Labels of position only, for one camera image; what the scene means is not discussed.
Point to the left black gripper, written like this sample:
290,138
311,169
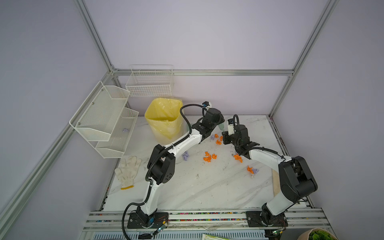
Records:
221,119

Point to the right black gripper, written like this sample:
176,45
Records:
225,135

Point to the green hand brush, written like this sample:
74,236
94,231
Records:
221,126

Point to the green plastic dustpan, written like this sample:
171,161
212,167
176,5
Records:
189,127

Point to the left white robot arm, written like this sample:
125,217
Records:
161,167

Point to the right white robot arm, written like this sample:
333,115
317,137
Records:
295,176

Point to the orange purple scraps right cluster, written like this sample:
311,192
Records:
238,158

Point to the orange purple scraps cluster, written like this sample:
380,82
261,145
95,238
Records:
217,138
238,158

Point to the orange purple scraps back cluster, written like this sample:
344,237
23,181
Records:
217,138

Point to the orange purple scraps front right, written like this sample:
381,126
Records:
252,170

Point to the orange scraps centre cluster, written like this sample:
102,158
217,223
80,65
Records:
209,157

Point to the lone purple paper scrap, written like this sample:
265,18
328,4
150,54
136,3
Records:
185,156

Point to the cream trash bin yellow liner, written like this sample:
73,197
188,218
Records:
164,117

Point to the beige cloth rag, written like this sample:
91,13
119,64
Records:
276,182

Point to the white cotton work glove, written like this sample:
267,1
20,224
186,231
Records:
127,171

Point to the white mesh shelf lower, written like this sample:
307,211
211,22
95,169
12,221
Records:
117,145

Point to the white mesh shelf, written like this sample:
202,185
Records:
117,145
96,119

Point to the white mesh shelf upper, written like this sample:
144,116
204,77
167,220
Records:
96,119

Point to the green plant in pot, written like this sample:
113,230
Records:
317,234

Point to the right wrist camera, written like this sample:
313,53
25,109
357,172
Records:
231,129

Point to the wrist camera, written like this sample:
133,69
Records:
207,105
231,129

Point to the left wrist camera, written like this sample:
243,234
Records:
207,105

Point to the white wire basket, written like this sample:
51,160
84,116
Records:
151,81

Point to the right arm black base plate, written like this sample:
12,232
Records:
264,218

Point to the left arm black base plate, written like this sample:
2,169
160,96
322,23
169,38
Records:
139,220

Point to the aluminium front rail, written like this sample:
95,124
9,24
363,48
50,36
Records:
192,225

